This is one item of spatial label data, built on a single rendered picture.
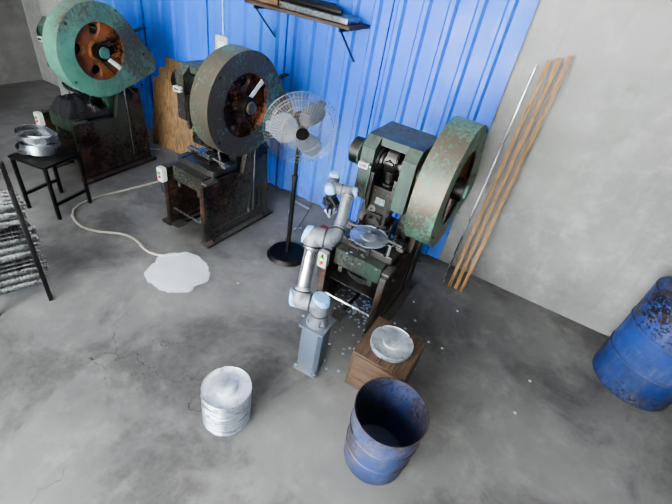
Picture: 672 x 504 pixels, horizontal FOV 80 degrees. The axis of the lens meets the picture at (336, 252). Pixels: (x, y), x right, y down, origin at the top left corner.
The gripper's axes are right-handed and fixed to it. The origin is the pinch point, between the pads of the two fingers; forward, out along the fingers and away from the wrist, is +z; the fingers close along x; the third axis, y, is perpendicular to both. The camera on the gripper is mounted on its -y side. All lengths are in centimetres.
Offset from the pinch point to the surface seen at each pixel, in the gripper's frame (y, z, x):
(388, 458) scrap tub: -141, 47, 61
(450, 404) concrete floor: -133, 85, -21
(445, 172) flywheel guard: -69, -69, -16
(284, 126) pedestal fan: 65, -42, 1
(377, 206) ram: -21.0, -14.8, -24.2
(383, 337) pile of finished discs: -81, 46, 8
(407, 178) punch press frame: -38, -46, -27
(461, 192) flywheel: -68, -48, -44
